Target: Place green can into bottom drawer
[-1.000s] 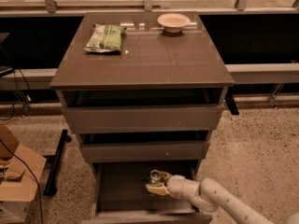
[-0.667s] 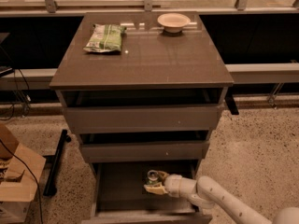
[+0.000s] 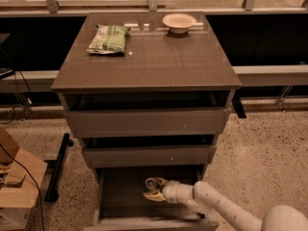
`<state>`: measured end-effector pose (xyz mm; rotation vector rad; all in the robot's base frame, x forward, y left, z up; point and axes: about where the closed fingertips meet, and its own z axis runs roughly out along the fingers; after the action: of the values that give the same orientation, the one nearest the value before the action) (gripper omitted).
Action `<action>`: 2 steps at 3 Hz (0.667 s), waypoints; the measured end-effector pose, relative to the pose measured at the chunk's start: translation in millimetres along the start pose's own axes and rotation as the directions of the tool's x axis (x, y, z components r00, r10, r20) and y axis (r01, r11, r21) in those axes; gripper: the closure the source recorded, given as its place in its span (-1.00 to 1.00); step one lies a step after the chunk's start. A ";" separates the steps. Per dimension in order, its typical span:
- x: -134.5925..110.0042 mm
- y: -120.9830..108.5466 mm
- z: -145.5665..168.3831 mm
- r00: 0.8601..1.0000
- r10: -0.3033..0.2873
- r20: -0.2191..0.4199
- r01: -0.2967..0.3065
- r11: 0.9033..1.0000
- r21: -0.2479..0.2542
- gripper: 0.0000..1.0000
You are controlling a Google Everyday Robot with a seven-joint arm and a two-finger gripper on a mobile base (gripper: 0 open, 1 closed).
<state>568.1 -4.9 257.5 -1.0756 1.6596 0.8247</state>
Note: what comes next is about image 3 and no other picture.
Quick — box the top grey drawer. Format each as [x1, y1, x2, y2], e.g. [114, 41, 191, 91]
[65, 109, 230, 139]

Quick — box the brown cardboard box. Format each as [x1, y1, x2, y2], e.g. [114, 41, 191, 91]
[0, 128, 47, 231]

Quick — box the white paper bowl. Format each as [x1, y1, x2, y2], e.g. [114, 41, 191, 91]
[163, 13, 196, 34]

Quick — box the grey drawer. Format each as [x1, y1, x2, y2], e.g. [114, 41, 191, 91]
[83, 145, 217, 168]
[65, 109, 230, 139]
[84, 166, 218, 231]

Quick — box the metal bracket right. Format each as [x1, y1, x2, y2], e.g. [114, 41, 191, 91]
[275, 86, 293, 113]

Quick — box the bottom grey drawer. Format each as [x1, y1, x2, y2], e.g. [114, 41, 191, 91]
[84, 166, 218, 231]

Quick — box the middle grey drawer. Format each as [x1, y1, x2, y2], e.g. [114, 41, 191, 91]
[83, 145, 217, 168]

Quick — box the grey drawer cabinet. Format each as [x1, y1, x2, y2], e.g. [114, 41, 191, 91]
[50, 12, 243, 231]

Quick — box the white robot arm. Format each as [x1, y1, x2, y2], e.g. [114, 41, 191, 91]
[143, 177, 308, 231]

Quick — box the black cable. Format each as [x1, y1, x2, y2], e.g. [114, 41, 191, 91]
[0, 45, 46, 231]

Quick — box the black bracket behind cabinet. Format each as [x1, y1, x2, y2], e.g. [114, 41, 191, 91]
[232, 91, 246, 118]

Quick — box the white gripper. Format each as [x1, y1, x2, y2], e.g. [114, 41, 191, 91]
[143, 177, 180, 204]

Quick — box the green chip bag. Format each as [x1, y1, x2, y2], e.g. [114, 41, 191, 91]
[87, 24, 130, 55]

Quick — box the black floor stand leg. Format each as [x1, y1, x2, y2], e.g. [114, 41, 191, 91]
[44, 133, 73, 202]

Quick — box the green soda can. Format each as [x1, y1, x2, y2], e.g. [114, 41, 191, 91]
[144, 177, 159, 193]

